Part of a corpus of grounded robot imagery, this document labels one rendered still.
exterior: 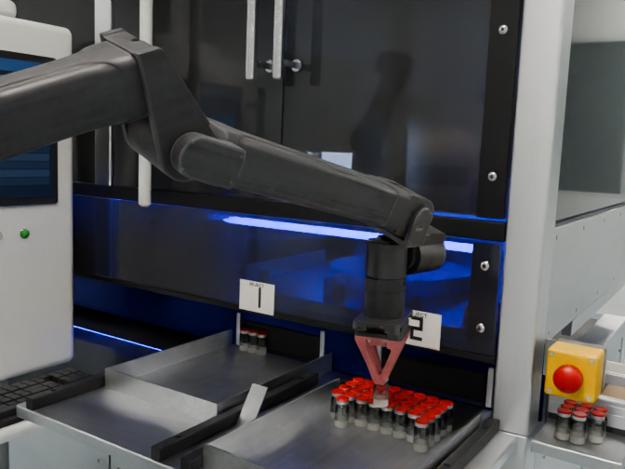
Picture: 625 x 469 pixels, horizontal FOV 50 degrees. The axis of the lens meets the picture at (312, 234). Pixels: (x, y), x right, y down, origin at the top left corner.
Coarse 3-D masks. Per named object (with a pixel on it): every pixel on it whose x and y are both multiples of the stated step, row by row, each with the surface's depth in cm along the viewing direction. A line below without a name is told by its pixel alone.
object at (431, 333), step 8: (416, 312) 111; (424, 312) 110; (416, 320) 111; (424, 320) 111; (432, 320) 110; (440, 320) 109; (424, 328) 111; (432, 328) 110; (440, 328) 109; (408, 336) 112; (416, 336) 112; (424, 336) 111; (432, 336) 110; (416, 344) 112; (424, 344) 111; (432, 344) 110
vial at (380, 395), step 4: (388, 380) 95; (376, 384) 95; (384, 384) 95; (388, 384) 95; (376, 388) 95; (380, 388) 94; (384, 388) 94; (388, 388) 95; (376, 392) 95; (380, 392) 94; (384, 392) 94; (388, 392) 95; (376, 396) 95; (380, 396) 94; (384, 396) 95; (388, 396) 95; (376, 400) 95; (380, 400) 95; (384, 400) 95; (388, 400) 95; (376, 404) 95; (380, 404) 95; (384, 404) 95
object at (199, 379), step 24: (216, 336) 141; (144, 360) 124; (168, 360) 129; (192, 360) 133; (216, 360) 134; (240, 360) 134; (264, 360) 135; (288, 360) 136; (312, 360) 126; (120, 384) 115; (144, 384) 111; (168, 384) 119; (192, 384) 120; (216, 384) 120; (240, 384) 121; (264, 384) 113; (168, 408) 109; (192, 408) 106; (216, 408) 103
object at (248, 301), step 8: (240, 280) 132; (248, 280) 131; (240, 288) 132; (248, 288) 131; (256, 288) 130; (264, 288) 129; (272, 288) 128; (240, 296) 132; (248, 296) 131; (256, 296) 130; (264, 296) 129; (272, 296) 128; (240, 304) 132; (248, 304) 131; (256, 304) 130; (264, 304) 129; (272, 304) 128; (264, 312) 129; (272, 312) 128
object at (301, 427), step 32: (288, 416) 105; (320, 416) 108; (480, 416) 102; (224, 448) 92; (256, 448) 96; (288, 448) 96; (320, 448) 96; (352, 448) 97; (384, 448) 97; (448, 448) 92
